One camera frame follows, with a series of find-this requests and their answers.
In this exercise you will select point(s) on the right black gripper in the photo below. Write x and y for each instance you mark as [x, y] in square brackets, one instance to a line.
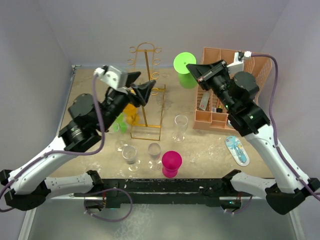
[204, 73]

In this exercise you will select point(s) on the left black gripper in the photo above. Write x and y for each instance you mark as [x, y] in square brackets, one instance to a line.
[141, 91]

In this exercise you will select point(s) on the large green wine glass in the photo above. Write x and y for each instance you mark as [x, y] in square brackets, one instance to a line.
[180, 63]

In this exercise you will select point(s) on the small green wine glass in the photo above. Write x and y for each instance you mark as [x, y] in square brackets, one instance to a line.
[122, 123]

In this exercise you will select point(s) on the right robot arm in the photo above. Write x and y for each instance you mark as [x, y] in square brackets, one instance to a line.
[290, 186]

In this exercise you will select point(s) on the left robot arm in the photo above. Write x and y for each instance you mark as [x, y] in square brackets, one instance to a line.
[30, 185]

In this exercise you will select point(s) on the yellow plastic goblet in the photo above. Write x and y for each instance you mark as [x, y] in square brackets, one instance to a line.
[131, 113]

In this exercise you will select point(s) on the orange plastic desk organizer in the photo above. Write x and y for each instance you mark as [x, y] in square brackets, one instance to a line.
[215, 118]

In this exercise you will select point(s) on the clear glass back right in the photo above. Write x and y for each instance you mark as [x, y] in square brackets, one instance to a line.
[181, 125]

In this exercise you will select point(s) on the clear glass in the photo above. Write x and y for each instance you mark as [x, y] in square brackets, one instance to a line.
[115, 133]
[181, 125]
[130, 155]
[154, 152]

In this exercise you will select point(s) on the clear glass far left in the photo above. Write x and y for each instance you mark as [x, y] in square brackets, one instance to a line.
[115, 133]

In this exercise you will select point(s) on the clear glass front centre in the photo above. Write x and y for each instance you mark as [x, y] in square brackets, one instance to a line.
[154, 152]

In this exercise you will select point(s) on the clear glass front left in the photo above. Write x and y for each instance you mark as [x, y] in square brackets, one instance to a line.
[130, 155]

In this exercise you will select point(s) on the pink plastic goblet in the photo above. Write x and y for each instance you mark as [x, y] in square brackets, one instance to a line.
[171, 162]

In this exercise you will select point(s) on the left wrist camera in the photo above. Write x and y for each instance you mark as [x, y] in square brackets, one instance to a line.
[114, 77]

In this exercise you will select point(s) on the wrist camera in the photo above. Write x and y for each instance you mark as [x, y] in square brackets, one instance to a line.
[114, 77]
[238, 62]

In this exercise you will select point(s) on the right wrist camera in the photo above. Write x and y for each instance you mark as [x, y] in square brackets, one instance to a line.
[238, 62]

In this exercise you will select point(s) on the gold wire glass rack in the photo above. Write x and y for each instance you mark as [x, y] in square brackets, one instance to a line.
[149, 51]

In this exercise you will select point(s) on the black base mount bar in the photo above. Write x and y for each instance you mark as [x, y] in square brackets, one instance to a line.
[211, 192]

